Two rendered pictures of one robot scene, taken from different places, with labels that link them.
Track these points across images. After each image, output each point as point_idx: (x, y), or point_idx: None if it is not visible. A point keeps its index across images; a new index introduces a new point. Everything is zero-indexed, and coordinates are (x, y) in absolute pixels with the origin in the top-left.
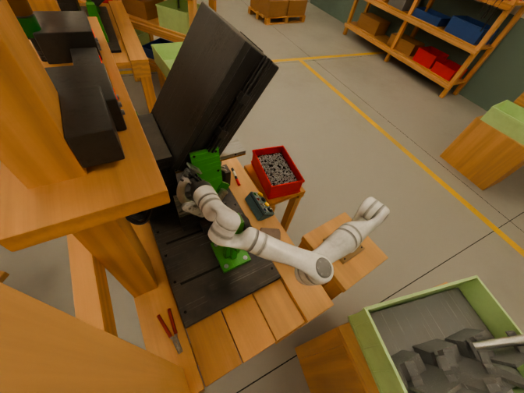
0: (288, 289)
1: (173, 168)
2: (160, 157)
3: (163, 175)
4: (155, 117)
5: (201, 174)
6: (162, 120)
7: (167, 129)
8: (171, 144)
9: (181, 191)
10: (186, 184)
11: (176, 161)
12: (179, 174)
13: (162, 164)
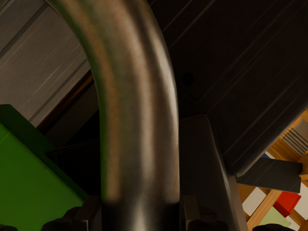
0: None
1: (203, 126)
2: (286, 129)
3: (195, 33)
4: (234, 178)
5: (13, 218)
6: (241, 207)
7: (242, 216)
8: (236, 202)
9: (119, 22)
10: (117, 122)
11: (223, 188)
12: (19, 24)
13: (252, 101)
